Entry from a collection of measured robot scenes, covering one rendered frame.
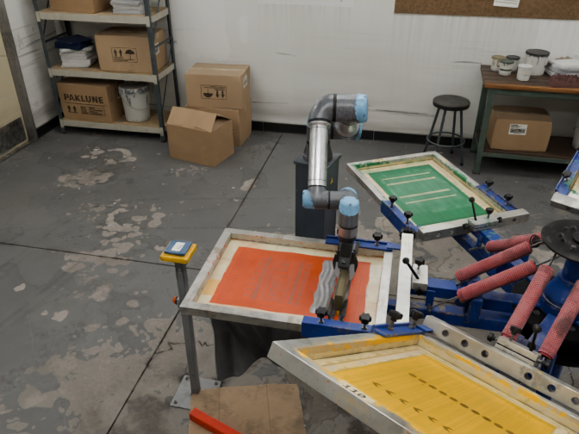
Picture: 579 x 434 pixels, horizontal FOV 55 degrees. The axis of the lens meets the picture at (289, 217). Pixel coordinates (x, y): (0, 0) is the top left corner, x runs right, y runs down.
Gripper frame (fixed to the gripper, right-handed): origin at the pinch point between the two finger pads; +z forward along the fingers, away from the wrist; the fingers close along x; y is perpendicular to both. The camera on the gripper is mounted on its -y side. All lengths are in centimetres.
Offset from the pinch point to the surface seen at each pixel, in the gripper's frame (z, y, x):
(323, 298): 4.6, -8.7, 7.0
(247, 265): 5.1, 7.3, 43.2
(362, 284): 5.2, 4.5, -7.3
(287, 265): 5.1, 10.9, 26.2
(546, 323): -1, -13, -76
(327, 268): 4.4, 11.9, 8.5
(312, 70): 24, 381, 81
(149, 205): 98, 200, 189
